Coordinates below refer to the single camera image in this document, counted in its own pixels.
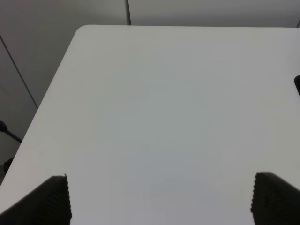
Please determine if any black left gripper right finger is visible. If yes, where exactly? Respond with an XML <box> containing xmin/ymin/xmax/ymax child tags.
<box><xmin>250</xmin><ymin>172</ymin><xmax>300</xmax><ymax>225</ymax></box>

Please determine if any black stand leg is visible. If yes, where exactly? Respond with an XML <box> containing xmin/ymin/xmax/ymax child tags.
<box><xmin>0</xmin><ymin>121</ymin><xmax>22</xmax><ymax>143</ymax></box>

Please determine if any black mouse pad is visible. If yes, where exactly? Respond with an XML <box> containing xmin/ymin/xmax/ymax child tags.
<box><xmin>294</xmin><ymin>75</ymin><xmax>300</xmax><ymax>95</ymax></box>

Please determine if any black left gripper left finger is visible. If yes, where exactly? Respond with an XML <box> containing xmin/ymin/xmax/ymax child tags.
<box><xmin>0</xmin><ymin>175</ymin><xmax>72</xmax><ymax>225</ymax></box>

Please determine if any black stand foot knob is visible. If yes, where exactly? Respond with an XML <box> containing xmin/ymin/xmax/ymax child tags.
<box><xmin>3</xmin><ymin>157</ymin><xmax>14</xmax><ymax>173</ymax></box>

